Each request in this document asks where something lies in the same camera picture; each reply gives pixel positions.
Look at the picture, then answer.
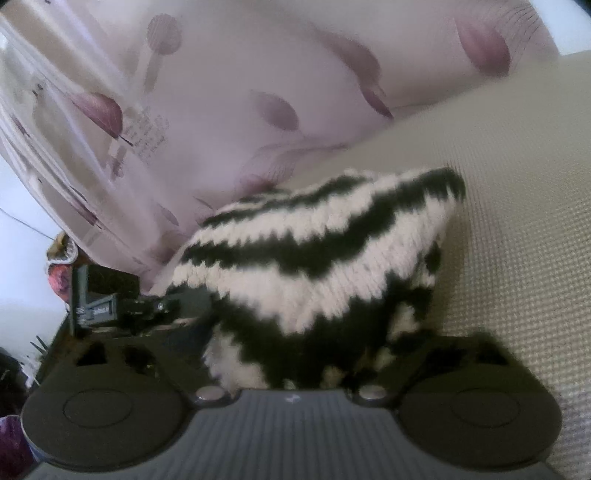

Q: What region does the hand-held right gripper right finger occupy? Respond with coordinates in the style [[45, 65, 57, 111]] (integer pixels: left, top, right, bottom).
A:
[[355, 333, 521, 405]]

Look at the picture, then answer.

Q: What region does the beige woven seat cushion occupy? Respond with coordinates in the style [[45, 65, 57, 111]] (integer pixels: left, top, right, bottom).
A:
[[339, 50, 591, 480]]

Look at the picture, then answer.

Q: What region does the brown plush teddy bear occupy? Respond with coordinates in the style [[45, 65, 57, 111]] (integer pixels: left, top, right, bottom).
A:
[[47, 231, 80, 266]]

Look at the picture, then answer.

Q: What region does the dark purple cloth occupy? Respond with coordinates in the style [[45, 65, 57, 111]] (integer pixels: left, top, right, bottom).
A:
[[0, 414, 37, 464]]

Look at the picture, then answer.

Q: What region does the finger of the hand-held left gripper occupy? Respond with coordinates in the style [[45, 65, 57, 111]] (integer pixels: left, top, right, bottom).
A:
[[134, 287, 214, 332]]

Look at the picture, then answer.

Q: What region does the red cloth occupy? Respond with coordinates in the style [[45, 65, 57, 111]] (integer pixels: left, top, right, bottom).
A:
[[45, 262, 75, 302]]

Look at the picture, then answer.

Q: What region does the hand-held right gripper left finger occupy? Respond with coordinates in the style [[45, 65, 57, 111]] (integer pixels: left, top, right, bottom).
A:
[[75, 318, 228, 408]]

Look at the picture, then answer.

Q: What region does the black white striped knit sweater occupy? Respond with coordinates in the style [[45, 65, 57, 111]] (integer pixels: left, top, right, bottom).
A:
[[168, 168, 467, 389]]

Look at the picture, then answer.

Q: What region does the pink leaf print curtain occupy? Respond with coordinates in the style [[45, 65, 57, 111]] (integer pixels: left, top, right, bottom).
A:
[[0, 0, 560, 296]]

